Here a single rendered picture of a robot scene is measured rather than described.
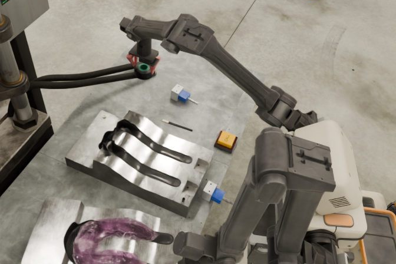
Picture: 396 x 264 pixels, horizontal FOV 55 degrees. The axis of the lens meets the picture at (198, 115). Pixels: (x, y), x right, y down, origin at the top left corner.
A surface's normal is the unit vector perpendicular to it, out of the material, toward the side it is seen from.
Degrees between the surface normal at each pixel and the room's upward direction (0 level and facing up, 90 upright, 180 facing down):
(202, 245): 22
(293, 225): 90
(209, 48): 60
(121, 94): 0
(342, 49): 1
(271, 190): 90
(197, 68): 0
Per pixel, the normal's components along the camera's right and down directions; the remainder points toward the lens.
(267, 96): 0.47, 0.25
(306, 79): 0.13, -0.63
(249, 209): -0.15, 0.75
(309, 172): 0.34, -0.59
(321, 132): -0.57, -0.57
